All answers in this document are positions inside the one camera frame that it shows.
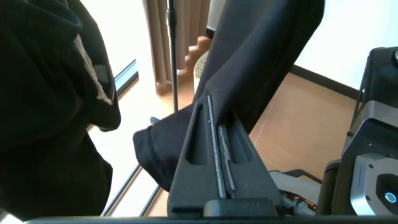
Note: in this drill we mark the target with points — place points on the black garment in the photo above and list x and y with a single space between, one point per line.
255 62

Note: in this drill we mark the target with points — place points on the brown curtain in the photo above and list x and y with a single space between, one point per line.
189 31

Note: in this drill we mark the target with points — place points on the black shorts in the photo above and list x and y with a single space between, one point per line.
46 109

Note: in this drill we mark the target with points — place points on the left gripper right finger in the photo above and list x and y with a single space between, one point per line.
252 177

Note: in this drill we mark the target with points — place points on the white laundry basket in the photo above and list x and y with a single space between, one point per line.
200 68

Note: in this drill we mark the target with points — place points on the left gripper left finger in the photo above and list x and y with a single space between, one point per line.
196 177

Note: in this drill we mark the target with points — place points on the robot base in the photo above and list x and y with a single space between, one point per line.
373 124

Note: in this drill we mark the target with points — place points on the black clothes rack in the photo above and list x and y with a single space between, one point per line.
172 46

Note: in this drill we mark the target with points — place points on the window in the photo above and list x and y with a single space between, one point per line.
126 77

